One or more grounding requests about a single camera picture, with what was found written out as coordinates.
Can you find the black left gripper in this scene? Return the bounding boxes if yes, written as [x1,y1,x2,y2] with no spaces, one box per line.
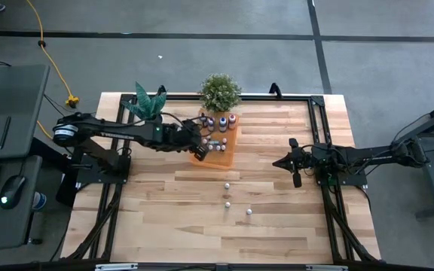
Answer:
[170,116,210,163]

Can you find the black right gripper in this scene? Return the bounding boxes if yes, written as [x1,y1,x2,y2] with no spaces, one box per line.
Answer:
[272,137,322,188]

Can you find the orange translucent plastic tray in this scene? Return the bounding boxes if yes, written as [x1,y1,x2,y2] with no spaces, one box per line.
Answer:
[189,108,240,170]

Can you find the bushy green potted plant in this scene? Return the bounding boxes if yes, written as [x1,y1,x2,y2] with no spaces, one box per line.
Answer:
[198,73,243,113]

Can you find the green snake plant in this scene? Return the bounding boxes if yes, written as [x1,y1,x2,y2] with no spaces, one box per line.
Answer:
[121,81,168,122]

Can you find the black side table stand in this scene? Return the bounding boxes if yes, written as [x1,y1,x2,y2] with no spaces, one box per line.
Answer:
[391,94,434,220]

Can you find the blue and white cup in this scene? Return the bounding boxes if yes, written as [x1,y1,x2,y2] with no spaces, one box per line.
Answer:
[31,190,47,212]

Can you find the black computer mouse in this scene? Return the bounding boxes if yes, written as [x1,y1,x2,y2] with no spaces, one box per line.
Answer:
[0,174,27,211]

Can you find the black pen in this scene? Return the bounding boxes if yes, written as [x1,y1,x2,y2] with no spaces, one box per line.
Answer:
[0,115,12,150]

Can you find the black aluminium rig frame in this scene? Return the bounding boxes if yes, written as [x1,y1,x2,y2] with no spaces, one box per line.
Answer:
[64,93,380,264]

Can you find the silver metal bracket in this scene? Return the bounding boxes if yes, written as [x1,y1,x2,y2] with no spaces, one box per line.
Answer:
[305,264,349,271]

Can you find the yellow power cable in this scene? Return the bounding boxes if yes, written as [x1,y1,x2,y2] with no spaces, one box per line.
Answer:
[25,0,81,139]

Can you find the aluminium frame rail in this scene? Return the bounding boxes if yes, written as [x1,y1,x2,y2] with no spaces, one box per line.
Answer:
[94,263,139,271]

